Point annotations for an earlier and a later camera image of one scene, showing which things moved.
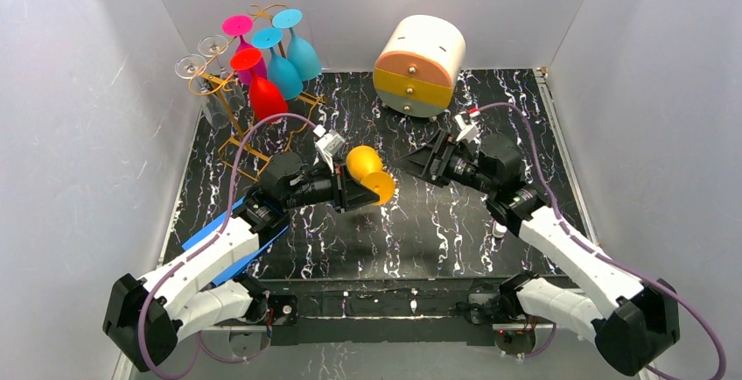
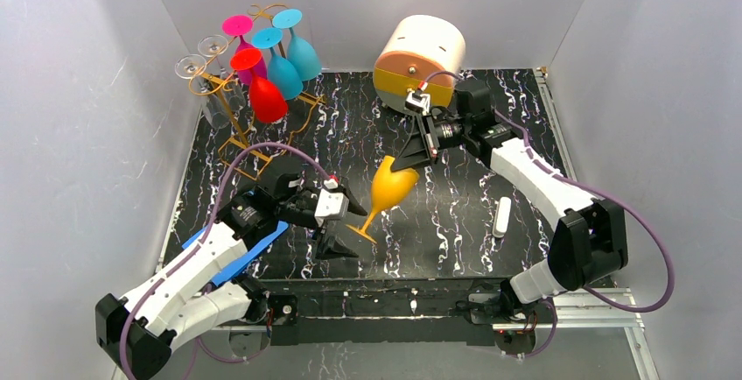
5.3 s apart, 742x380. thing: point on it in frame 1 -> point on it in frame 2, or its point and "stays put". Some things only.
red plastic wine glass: [268, 101] stays put
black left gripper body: [341, 189] -> [324, 226]
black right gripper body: [439, 159] -> [429, 136]
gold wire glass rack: [269, 112] stays put
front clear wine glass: [216, 108] stays put
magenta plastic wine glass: [239, 25] stays put
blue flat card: [255, 256] stays put
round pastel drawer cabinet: [417, 66] stays put
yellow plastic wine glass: [366, 165] -> [388, 187]
